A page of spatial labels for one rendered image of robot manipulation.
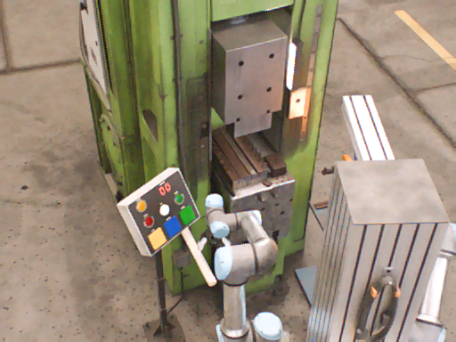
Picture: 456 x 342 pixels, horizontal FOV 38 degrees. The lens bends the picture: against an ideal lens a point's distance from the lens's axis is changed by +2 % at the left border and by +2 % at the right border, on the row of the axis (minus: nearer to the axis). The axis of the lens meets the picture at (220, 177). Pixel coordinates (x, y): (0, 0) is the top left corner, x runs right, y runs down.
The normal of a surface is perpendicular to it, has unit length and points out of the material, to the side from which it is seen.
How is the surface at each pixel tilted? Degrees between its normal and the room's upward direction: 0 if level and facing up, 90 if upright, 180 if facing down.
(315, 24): 90
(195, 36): 90
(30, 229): 0
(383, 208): 0
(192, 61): 90
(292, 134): 90
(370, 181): 0
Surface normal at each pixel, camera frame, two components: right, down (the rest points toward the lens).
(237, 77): 0.40, 0.62
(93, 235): 0.00, -0.73
